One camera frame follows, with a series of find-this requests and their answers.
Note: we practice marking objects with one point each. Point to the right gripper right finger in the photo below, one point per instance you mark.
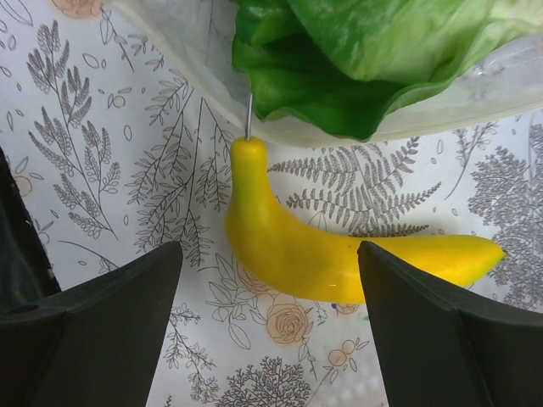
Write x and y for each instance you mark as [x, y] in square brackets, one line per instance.
[441, 345]

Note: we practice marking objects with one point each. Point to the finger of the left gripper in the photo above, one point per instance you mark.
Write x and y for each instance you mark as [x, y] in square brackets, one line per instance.
[26, 273]

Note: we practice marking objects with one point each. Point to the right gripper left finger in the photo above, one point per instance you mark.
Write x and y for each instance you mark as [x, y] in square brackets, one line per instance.
[95, 344]

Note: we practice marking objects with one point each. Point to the fake yellow banana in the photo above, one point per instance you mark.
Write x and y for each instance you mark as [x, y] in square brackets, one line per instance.
[295, 258]

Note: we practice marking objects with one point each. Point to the fake green lettuce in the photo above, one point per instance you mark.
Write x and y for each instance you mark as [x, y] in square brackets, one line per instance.
[343, 66]

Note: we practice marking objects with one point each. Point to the clear zip top bag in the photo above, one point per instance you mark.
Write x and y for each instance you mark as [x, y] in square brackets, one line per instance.
[196, 36]

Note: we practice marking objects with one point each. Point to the floral tablecloth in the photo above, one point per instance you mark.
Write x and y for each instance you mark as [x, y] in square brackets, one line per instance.
[115, 152]

